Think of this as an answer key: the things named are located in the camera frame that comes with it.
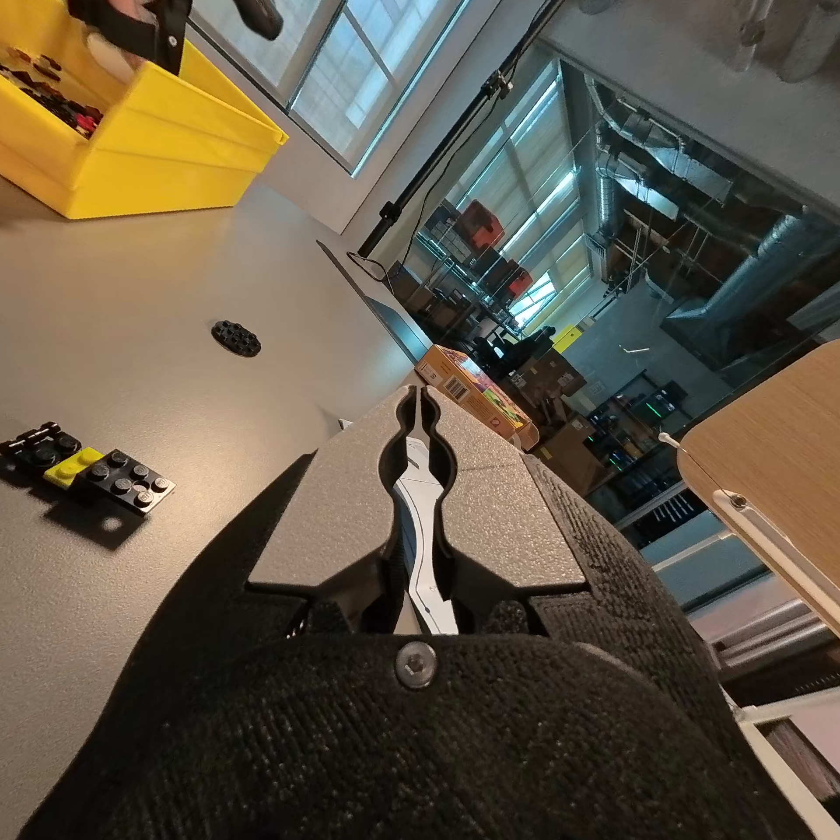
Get pile of small lego pieces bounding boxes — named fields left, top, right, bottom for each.
left=0, top=45, right=107, bottom=140

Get silver ventilation duct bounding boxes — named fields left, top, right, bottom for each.
left=589, top=84, right=829, bottom=343

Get metal shelf rack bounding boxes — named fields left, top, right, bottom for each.
left=392, top=202, right=547, bottom=343

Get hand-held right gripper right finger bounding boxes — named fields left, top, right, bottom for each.
left=419, top=386, right=588, bottom=609

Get dark equipment rack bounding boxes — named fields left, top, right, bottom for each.
left=586, top=373, right=691, bottom=475

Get small yellow lego brick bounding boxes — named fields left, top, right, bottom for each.
left=41, top=445, right=107, bottom=491

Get black lego assembly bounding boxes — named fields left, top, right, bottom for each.
left=0, top=420, right=178, bottom=519

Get open instruction booklet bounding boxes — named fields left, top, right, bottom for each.
left=336, top=419, right=462, bottom=636

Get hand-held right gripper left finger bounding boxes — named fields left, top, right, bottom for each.
left=248, top=386, right=421, bottom=614

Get black cable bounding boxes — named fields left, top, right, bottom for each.
left=346, top=251, right=396, bottom=284

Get round black lego piece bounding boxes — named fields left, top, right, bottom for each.
left=210, top=318, right=263, bottom=360

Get yellow plastic bin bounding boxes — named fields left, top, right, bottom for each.
left=0, top=0, right=291, bottom=222

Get black office chair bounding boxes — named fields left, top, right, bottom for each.
left=471, top=325, right=557, bottom=376

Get brown cardboard boxes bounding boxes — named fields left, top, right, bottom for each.
left=511, top=350, right=616, bottom=494

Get orange lego box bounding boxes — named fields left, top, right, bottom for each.
left=413, top=343, right=542, bottom=452

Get large paned window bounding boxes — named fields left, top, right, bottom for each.
left=185, top=0, right=475, bottom=179
left=419, top=58, right=596, bottom=337

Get small black lego piece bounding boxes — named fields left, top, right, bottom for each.
left=0, top=420, right=84, bottom=475

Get black light stand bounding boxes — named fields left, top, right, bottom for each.
left=356, top=0, right=567, bottom=259

